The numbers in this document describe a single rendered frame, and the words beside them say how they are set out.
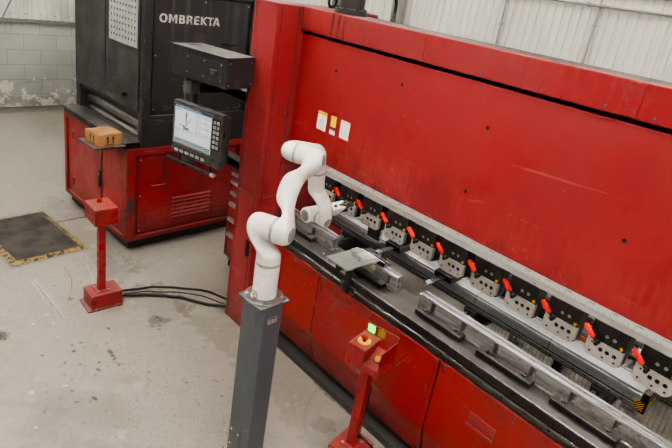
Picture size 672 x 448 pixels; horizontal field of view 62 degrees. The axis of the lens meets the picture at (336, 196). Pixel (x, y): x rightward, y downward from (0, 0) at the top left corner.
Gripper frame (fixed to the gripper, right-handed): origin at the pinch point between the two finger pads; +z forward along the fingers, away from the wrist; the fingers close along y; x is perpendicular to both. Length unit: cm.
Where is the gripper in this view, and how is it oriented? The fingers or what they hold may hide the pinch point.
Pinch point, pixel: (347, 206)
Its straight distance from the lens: 317.9
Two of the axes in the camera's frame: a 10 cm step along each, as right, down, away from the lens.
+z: 7.4, -1.3, 6.6
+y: -5.3, 4.8, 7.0
